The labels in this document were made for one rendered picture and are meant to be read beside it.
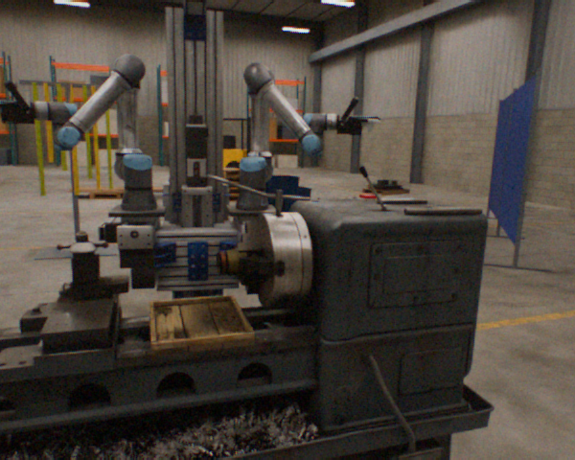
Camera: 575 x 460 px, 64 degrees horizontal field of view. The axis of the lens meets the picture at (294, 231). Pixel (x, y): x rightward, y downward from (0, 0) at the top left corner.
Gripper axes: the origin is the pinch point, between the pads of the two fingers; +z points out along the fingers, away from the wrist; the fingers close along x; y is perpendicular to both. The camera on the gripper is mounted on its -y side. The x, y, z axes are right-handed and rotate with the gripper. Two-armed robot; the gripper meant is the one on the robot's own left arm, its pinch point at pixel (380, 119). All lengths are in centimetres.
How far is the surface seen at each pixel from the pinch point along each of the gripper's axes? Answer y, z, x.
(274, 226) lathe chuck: 26, -32, 84
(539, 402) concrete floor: 163, 103, -27
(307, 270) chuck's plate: 38, -21, 87
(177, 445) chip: 84, -55, 116
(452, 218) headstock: 25, 23, 69
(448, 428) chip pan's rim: 93, 27, 86
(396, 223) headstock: 24, 5, 78
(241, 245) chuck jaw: 35, -44, 80
